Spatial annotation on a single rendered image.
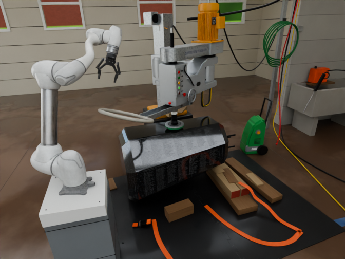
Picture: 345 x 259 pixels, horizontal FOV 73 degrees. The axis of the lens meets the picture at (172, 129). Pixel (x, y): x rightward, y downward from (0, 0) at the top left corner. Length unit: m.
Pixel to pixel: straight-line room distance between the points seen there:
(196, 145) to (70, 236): 1.49
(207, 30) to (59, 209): 2.24
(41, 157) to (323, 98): 4.18
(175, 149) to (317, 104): 2.87
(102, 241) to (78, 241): 0.16
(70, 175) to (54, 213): 0.24
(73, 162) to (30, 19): 7.30
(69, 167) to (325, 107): 4.16
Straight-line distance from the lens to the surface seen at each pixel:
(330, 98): 4.79
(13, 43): 8.86
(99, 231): 1.81
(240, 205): 2.79
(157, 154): 2.45
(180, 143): 2.54
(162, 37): 3.20
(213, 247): 2.47
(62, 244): 1.89
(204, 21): 2.85
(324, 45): 5.29
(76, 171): 1.65
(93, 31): 2.05
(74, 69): 1.58
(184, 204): 2.67
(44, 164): 1.77
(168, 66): 2.36
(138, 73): 8.53
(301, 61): 5.02
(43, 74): 1.67
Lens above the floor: 1.92
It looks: 24 degrees down
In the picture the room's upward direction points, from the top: 2 degrees counter-clockwise
